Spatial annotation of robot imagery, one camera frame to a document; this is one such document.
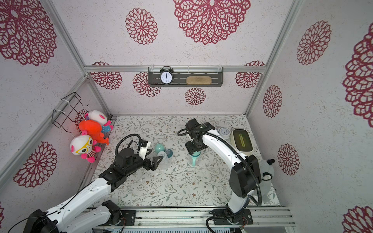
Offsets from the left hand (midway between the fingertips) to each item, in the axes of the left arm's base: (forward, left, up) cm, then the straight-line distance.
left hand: (157, 155), depth 79 cm
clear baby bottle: (0, -21, -6) cm, 22 cm away
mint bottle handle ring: (+1, -20, -3) cm, 21 cm away
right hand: (+6, -20, -2) cm, 21 cm away
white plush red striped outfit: (+5, +41, +2) cm, 41 cm away
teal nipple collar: (+10, -4, -15) cm, 18 cm away
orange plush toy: (+17, +41, +2) cm, 44 cm away
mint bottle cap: (+12, +2, -11) cm, 17 cm away
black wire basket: (+17, +48, +18) cm, 54 cm away
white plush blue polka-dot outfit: (+26, +40, +2) cm, 48 cm away
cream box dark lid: (+16, -54, -12) cm, 57 cm away
